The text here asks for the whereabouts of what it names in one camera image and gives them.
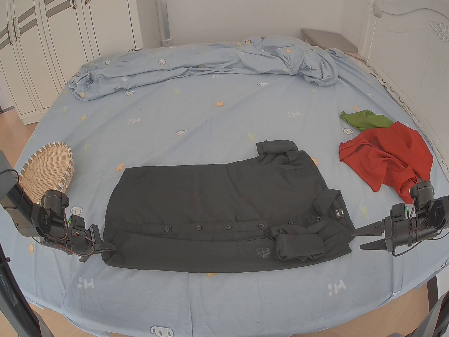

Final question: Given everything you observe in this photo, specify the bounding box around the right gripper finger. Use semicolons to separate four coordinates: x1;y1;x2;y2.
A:
359;238;388;252
350;221;386;237

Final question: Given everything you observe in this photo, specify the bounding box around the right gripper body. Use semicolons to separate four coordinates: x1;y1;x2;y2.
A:
383;216;419;254

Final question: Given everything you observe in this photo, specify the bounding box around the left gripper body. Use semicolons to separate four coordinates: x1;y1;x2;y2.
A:
68;224;105;263

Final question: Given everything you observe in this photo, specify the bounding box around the black shirt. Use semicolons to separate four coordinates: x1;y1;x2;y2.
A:
104;140;355;274

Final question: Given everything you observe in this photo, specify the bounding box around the red garment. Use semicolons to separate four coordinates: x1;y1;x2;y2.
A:
339;122;435;204

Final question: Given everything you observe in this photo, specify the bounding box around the round woven basket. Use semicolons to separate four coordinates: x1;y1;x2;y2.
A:
19;142;75;203

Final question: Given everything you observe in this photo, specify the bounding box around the green garment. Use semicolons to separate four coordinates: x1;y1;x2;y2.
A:
340;110;395;132

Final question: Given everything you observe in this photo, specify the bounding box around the bed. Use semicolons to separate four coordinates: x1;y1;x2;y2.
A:
0;0;449;337

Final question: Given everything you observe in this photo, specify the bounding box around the pale blue quilt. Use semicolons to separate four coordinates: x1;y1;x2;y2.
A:
68;35;340;102

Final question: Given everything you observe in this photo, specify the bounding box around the white wardrobe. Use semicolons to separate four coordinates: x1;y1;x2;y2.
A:
0;0;144;125

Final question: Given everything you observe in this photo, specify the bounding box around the grey bedside table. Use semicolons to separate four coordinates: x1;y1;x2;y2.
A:
302;28;359;55

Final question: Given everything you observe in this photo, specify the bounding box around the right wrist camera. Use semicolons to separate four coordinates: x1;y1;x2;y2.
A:
391;203;408;221

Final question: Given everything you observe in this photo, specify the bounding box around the grey vertical wall duct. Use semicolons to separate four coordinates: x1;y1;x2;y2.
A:
154;0;173;48

